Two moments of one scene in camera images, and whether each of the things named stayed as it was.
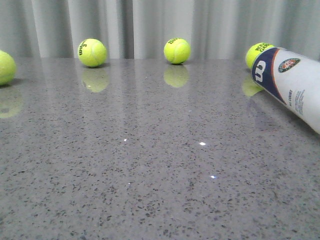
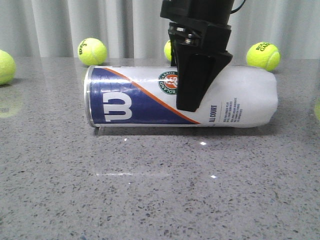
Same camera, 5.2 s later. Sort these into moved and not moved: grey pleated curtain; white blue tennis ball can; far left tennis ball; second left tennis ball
Moved: white blue tennis ball can
Not moved: grey pleated curtain; second left tennis ball; far left tennis ball
